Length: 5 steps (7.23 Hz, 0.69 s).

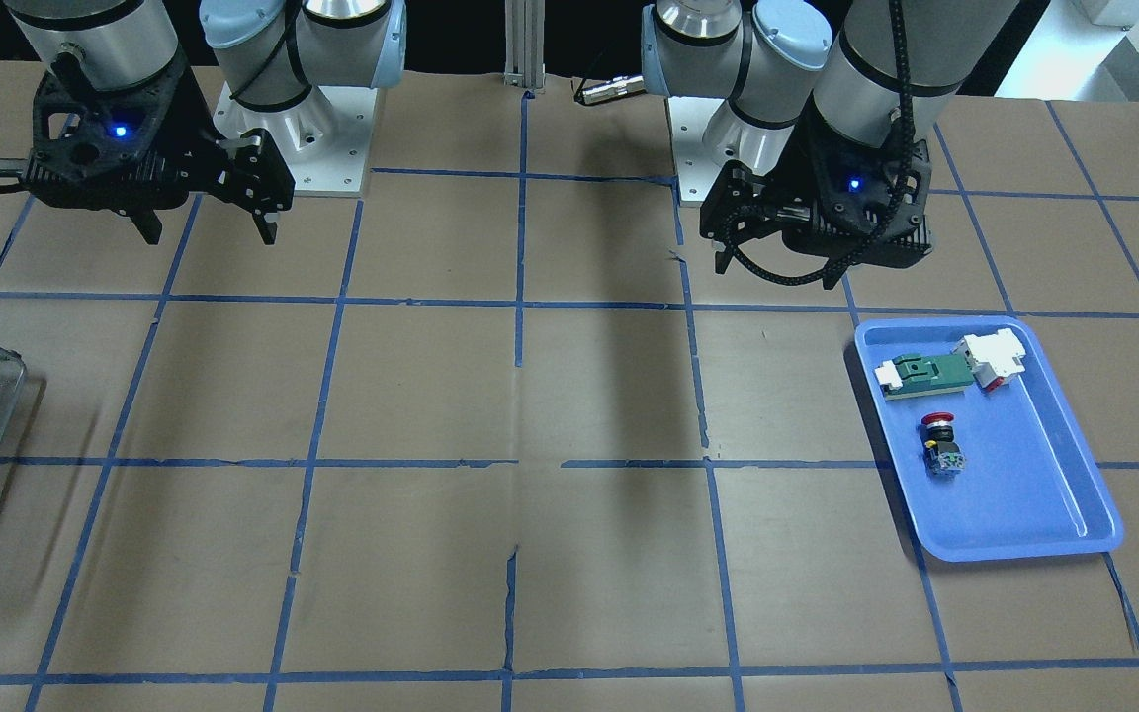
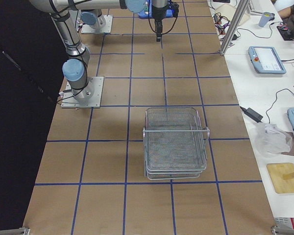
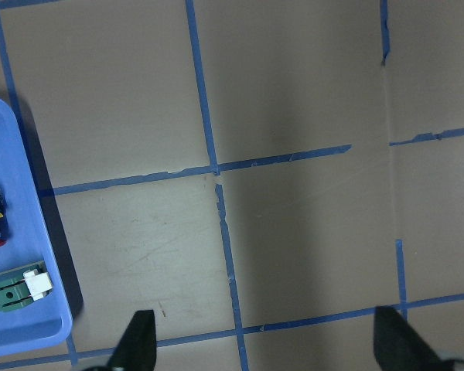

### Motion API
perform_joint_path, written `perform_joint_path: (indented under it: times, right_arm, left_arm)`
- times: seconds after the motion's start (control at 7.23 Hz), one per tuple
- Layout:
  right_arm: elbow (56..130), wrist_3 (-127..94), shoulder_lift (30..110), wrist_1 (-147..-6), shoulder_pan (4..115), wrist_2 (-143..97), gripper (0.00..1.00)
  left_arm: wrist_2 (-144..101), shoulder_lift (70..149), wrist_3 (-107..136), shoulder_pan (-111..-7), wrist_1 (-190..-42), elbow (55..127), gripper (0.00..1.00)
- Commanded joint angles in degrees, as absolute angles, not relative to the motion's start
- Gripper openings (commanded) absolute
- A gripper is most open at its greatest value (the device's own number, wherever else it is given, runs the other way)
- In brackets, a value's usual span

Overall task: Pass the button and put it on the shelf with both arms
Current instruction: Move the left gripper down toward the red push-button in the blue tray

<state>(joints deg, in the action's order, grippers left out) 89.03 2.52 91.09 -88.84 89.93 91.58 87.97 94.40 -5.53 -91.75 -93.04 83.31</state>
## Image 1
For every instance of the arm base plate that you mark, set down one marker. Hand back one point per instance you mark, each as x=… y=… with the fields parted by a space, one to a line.
x=325 y=140
x=702 y=137

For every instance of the white red relay module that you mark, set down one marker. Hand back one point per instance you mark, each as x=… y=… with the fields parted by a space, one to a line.
x=994 y=360

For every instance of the green white terminal block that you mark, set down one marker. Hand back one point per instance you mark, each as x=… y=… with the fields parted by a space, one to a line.
x=913 y=375

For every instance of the blue plastic tray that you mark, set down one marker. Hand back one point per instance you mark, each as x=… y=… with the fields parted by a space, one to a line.
x=1030 y=486

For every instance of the aluminium frame post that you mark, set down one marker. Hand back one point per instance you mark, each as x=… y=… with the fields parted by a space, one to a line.
x=523 y=28

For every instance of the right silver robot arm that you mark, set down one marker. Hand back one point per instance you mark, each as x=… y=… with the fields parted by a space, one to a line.
x=273 y=53

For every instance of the red emergency stop button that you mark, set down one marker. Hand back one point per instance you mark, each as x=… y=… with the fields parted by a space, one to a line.
x=942 y=456

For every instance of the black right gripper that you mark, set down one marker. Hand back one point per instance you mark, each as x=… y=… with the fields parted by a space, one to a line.
x=196 y=127

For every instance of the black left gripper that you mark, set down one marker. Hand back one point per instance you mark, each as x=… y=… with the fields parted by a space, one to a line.
x=789 y=180

